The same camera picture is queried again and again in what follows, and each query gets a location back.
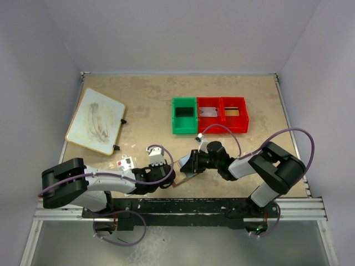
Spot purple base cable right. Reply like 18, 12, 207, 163
248, 201, 281, 239

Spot white magnetic stripe card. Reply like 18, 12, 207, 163
199, 106, 219, 117

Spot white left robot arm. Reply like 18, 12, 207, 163
38, 156, 176, 217

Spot red bin right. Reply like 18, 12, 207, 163
222, 97, 249, 134

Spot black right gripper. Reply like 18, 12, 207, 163
179, 150, 220, 174

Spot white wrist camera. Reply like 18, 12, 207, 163
195, 133, 209, 152
146, 146, 166, 167

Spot metal corner bracket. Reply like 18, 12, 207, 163
80, 71, 91, 83

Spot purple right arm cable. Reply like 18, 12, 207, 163
195, 124, 316, 199

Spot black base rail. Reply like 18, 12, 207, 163
82, 198, 281, 231

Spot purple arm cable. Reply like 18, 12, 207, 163
37, 144, 175, 198
195, 124, 316, 199

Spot gold card in bin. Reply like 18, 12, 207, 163
225, 108, 240, 117

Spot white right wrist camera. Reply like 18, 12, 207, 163
195, 133, 209, 152

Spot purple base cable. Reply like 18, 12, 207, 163
248, 201, 281, 239
93, 206, 148, 246

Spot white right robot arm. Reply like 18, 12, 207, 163
180, 141, 306, 217

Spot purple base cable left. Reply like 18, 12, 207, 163
93, 206, 148, 246

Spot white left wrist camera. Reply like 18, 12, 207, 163
146, 146, 166, 167

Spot clear plastic packet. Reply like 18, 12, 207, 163
116, 155, 137, 172

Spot white board yellow rim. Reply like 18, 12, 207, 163
65, 88, 126, 156

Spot black card in bin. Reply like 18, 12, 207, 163
175, 107, 194, 117

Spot brown leather card holder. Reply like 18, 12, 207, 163
173, 155, 199, 187

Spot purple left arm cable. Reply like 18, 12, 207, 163
37, 144, 175, 198

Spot green plastic bin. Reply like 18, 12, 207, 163
172, 98, 198, 135

